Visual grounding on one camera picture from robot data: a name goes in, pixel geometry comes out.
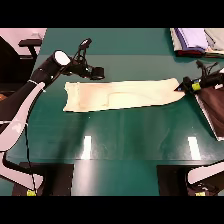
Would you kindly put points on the black stool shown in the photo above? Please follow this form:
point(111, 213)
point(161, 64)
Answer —
point(30, 42)

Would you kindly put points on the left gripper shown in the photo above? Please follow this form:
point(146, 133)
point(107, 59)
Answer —
point(94, 72)

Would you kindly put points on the cream garment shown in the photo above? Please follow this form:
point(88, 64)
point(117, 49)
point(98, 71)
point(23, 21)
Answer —
point(133, 95)

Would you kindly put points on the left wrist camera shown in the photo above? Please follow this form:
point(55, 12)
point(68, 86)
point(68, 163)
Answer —
point(83, 50)

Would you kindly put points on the red garment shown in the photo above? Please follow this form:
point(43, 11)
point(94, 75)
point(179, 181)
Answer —
point(189, 52)

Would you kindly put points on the pale grey garment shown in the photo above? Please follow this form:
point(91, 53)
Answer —
point(216, 38)

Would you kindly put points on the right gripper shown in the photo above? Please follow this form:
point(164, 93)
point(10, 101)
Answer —
point(192, 85)

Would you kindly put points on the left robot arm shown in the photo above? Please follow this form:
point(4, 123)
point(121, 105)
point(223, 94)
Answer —
point(20, 110)

